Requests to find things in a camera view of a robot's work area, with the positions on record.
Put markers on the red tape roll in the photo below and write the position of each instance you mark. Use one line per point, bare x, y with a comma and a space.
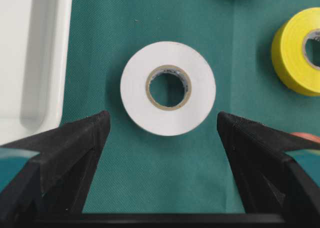
307, 136

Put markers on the white tape roll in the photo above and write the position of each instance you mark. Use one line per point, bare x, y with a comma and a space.
167, 88

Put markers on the white plastic tray case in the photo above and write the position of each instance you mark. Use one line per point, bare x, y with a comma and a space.
34, 37

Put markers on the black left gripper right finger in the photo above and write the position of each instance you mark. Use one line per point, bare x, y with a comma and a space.
274, 171

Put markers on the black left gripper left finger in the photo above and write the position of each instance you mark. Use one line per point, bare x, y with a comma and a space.
50, 172

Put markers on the yellow tape roll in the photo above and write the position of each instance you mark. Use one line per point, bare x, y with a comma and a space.
289, 56

